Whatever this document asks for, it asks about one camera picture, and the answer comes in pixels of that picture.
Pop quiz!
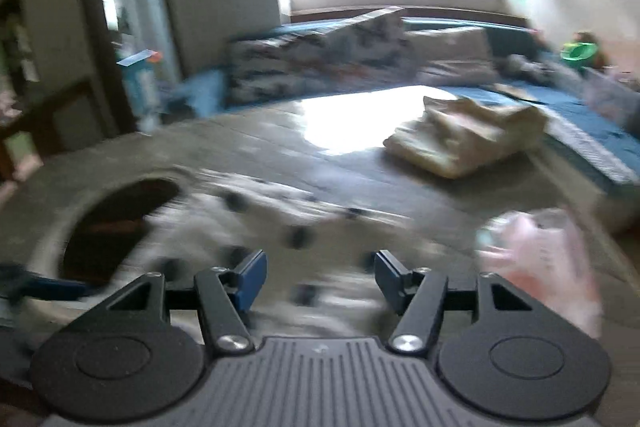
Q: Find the beige plain cushion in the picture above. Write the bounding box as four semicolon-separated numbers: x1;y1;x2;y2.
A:
406;26;500;87

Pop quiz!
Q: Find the butterfly print cushion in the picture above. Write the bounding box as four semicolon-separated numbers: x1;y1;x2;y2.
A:
224;6;414;106

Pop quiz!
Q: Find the beige folded garment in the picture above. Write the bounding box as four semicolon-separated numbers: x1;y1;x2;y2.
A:
383;96;549;180

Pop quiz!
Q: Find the blue sofa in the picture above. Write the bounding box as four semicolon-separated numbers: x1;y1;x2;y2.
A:
175;9;639;184

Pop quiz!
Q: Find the pink plastic bag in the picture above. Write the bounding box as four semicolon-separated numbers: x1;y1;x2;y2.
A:
475;208;603;339

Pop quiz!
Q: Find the green plastic bowl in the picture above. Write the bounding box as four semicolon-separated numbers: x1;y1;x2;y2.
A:
560;42;599;67

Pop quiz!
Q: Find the polka dot white garment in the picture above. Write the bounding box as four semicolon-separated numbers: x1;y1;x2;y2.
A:
118;176;444;338

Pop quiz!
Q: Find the blue cardboard box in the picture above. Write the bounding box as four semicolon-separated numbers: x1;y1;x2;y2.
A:
117;49;162;134

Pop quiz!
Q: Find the dark wooden cabinet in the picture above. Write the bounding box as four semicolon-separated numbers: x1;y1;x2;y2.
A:
1;77;108;182

